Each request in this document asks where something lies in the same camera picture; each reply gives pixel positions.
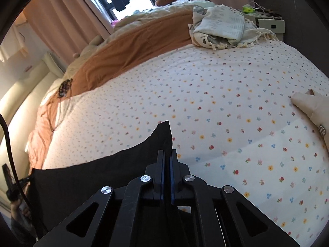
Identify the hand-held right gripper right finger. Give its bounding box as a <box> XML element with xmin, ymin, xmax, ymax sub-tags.
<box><xmin>170</xmin><ymin>149</ymin><xmax>300</xmax><ymax>247</ymax></box>

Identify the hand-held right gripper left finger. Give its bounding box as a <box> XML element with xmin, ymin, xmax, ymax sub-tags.
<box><xmin>33</xmin><ymin>150</ymin><xmax>180</xmax><ymax>247</ymax></box>

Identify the black jacket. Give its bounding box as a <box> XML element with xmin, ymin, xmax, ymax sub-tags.
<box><xmin>30</xmin><ymin>120</ymin><xmax>192</xmax><ymax>237</ymax></box>

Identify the person's left hand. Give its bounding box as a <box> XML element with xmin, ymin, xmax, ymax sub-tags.
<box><xmin>12</xmin><ymin>199</ymin><xmax>32</xmax><ymax>221</ymax></box>

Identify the beige padded headboard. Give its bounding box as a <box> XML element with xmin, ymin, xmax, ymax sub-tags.
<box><xmin>0</xmin><ymin>51</ymin><xmax>68</xmax><ymax>206</ymax></box>

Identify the white floral bed sheet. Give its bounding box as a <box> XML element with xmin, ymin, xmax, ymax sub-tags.
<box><xmin>41</xmin><ymin>40</ymin><xmax>329</xmax><ymax>247</ymax></box>

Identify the orange blanket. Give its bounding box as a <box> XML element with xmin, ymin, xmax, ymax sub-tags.
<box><xmin>26</xmin><ymin>10</ymin><xmax>198</xmax><ymax>171</ymax></box>

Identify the beige plush toy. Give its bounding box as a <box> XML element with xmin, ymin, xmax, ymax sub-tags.
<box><xmin>72</xmin><ymin>35</ymin><xmax>106</xmax><ymax>60</ymax></box>

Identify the folded beige cloth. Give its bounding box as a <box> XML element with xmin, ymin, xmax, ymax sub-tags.
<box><xmin>290</xmin><ymin>89</ymin><xmax>329</xmax><ymax>145</ymax></box>

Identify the beige duvet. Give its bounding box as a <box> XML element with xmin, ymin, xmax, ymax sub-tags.
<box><xmin>113</xmin><ymin>0</ymin><xmax>217</xmax><ymax>29</ymax></box>

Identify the pale printed folded cloth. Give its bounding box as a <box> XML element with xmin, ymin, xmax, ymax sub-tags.
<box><xmin>193</xmin><ymin>6</ymin><xmax>245</xmax><ymax>41</ymax></box>

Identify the cream fringed cloth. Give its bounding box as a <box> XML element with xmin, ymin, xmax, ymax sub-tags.
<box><xmin>188</xmin><ymin>4</ymin><xmax>281</xmax><ymax>50</ymax></box>

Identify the white nightstand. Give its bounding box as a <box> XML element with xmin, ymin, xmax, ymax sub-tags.
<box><xmin>244</xmin><ymin>5</ymin><xmax>286</xmax><ymax>42</ymax></box>

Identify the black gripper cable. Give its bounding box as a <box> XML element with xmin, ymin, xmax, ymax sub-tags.
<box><xmin>0</xmin><ymin>113</ymin><xmax>49</xmax><ymax>240</ymax></box>

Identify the black cable bundle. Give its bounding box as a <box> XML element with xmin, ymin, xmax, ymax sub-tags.
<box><xmin>55</xmin><ymin>78</ymin><xmax>73</xmax><ymax>100</ymax></box>

